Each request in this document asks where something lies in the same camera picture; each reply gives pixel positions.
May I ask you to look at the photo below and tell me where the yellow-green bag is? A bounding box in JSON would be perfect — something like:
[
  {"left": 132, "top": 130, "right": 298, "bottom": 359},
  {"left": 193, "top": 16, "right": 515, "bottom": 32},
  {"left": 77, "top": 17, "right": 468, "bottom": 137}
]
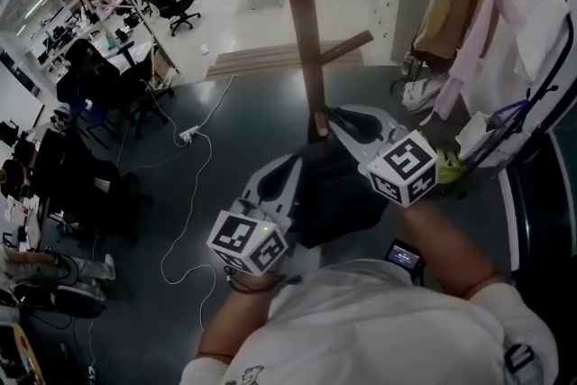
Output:
[{"left": 433, "top": 147, "right": 469, "bottom": 187}]

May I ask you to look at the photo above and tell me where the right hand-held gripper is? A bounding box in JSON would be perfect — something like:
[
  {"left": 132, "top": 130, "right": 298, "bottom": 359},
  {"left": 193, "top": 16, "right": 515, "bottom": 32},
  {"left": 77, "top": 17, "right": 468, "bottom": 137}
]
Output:
[{"left": 324, "top": 104, "right": 439, "bottom": 210}]

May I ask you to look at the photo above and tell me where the pink shirt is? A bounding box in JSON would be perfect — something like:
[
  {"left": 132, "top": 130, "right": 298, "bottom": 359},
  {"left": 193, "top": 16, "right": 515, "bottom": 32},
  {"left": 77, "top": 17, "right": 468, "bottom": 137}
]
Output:
[{"left": 434, "top": 0, "right": 502, "bottom": 122}]

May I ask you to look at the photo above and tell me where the white cardboard box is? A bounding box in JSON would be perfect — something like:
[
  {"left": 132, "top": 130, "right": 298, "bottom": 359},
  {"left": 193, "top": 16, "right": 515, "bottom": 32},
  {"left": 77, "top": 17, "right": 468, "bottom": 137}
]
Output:
[{"left": 453, "top": 111, "right": 493, "bottom": 160}]

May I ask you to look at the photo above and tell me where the black bag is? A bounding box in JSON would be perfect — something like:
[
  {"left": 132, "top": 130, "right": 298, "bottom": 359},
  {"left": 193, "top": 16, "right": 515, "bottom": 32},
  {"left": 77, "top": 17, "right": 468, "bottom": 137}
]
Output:
[{"left": 292, "top": 110, "right": 391, "bottom": 250}]

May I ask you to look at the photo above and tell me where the white power strip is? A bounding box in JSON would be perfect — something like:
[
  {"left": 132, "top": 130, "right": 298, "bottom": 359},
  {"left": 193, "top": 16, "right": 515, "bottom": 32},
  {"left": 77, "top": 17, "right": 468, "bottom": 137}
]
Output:
[{"left": 179, "top": 125, "right": 202, "bottom": 146}]

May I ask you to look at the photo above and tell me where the person's left forearm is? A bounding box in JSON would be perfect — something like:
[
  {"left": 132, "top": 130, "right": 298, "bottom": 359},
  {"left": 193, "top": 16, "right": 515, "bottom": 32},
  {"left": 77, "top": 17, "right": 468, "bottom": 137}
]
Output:
[{"left": 197, "top": 272, "right": 289, "bottom": 360}]

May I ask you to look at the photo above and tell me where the white fabric bag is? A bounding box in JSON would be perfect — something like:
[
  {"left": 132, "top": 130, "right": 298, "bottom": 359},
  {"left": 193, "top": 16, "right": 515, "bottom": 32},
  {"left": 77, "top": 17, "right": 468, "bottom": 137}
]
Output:
[{"left": 399, "top": 76, "right": 446, "bottom": 115}]

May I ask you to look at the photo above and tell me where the white coat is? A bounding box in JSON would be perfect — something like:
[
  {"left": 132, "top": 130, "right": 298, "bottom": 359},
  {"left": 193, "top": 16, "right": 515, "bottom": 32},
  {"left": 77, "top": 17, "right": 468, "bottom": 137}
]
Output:
[{"left": 463, "top": 0, "right": 572, "bottom": 137}]

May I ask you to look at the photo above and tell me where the silver plastic bag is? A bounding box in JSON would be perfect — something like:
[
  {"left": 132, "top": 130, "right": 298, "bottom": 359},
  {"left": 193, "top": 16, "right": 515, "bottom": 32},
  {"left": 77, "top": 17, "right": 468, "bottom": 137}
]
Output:
[{"left": 66, "top": 253, "right": 117, "bottom": 281}]

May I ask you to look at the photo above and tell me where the small black screen device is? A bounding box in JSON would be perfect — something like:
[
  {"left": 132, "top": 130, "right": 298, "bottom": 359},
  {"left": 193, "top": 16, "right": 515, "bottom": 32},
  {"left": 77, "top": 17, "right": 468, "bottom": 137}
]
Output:
[{"left": 383, "top": 238, "right": 426, "bottom": 286}]

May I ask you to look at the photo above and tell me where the black strap buckle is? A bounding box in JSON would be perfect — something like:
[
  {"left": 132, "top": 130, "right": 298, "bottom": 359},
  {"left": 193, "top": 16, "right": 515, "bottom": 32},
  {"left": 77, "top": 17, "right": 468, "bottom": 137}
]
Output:
[{"left": 503, "top": 343, "right": 536, "bottom": 376}]

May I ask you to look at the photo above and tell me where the wooden floor platform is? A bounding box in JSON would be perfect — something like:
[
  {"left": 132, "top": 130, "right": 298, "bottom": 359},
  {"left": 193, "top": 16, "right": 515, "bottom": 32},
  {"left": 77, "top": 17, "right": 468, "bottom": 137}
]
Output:
[{"left": 206, "top": 41, "right": 367, "bottom": 81}]

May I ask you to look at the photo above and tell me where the person's right forearm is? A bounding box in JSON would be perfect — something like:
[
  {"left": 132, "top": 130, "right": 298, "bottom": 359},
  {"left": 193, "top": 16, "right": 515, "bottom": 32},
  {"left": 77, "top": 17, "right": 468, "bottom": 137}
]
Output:
[{"left": 396, "top": 196, "right": 499, "bottom": 301}]

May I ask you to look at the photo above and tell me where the white power cable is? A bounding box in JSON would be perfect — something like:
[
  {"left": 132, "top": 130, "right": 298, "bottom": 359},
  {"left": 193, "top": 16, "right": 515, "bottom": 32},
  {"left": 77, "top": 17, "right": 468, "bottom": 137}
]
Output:
[
  {"left": 193, "top": 74, "right": 238, "bottom": 134},
  {"left": 160, "top": 133, "right": 220, "bottom": 333}
]

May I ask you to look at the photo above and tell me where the brown wooden coat rack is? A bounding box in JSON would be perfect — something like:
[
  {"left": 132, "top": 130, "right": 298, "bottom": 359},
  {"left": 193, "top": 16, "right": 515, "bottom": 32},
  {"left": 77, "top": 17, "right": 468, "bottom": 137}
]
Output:
[{"left": 273, "top": 0, "right": 375, "bottom": 136}]

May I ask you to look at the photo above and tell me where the black wrist cord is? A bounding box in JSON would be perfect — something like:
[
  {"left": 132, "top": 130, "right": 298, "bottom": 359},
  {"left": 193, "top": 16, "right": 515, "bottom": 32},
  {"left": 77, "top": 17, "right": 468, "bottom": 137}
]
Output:
[{"left": 226, "top": 267, "right": 302, "bottom": 296}]

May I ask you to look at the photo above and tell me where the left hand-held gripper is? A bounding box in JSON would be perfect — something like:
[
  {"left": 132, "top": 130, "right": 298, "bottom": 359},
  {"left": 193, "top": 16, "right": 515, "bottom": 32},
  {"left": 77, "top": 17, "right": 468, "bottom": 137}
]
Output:
[{"left": 206, "top": 152, "right": 303, "bottom": 277}]

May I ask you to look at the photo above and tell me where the blue metal stand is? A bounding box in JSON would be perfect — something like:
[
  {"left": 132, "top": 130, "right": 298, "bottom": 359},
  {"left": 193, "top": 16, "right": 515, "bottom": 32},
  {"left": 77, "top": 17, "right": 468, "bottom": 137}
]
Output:
[{"left": 466, "top": 98, "right": 534, "bottom": 164}]

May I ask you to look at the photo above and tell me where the black office chair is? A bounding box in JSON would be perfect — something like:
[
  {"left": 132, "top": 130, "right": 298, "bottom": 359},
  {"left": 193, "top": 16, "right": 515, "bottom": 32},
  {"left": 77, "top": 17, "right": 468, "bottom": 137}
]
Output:
[
  {"left": 55, "top": 38, "right": 157, "bottom": 142},
  {"left": 142, "top": 0, "right": 202, "bottom": 38}
]

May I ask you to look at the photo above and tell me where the brown coat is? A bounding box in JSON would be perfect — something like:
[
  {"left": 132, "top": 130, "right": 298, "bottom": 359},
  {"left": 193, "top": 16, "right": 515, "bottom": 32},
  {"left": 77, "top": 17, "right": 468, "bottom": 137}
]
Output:
[{"left": 411, "top": 0, "right": 496, "bottom": 60}]

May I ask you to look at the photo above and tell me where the person's white shirt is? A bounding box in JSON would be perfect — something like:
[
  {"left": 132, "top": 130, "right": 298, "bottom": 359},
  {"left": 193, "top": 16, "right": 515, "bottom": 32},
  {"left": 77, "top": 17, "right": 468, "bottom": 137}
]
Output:
[{"left": 179, "top": 259, "right": 561, "bottom": 385}]

